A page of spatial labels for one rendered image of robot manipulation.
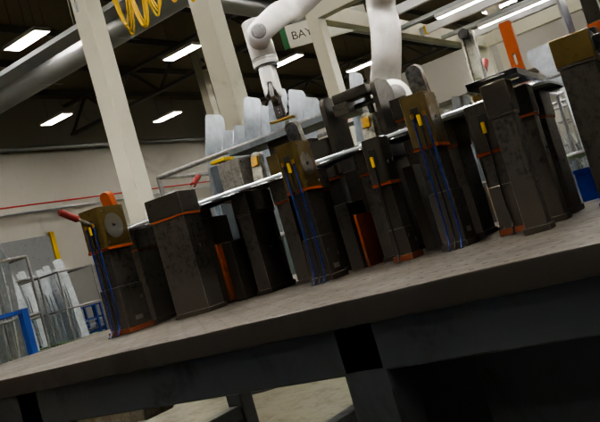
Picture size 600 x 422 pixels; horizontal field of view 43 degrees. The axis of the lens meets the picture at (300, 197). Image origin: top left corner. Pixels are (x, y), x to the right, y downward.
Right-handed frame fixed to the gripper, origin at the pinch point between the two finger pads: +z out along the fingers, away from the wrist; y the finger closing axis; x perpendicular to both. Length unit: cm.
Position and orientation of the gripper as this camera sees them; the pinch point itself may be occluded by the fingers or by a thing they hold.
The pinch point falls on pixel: (279, 112)
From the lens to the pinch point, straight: 248.7
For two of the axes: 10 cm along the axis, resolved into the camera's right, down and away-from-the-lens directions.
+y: -1.5, -0.2, -9.9
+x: 9.5, -2.9, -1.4
